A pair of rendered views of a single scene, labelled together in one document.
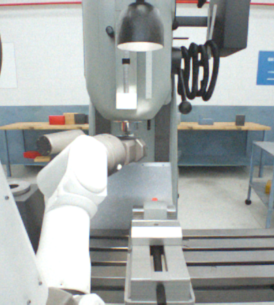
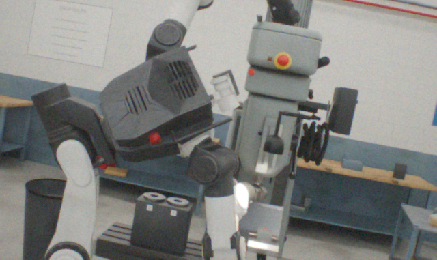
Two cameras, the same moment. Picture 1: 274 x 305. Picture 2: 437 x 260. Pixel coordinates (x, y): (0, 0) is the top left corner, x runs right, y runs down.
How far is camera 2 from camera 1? 1.21 m
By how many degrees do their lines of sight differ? 9
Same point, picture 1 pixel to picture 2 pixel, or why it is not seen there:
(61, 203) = not seen: hidden behind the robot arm
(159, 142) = (277, 189)
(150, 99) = (274, 168)
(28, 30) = not seen: outside the picture
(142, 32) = (274, 150)
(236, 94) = (403, 134)
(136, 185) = (251, 220)
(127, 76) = (263, 156)
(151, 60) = not seen: hidden behind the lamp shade
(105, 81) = (252, 154)
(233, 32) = (341, 123)
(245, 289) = not seen: outside the picture
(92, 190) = (242, 209)
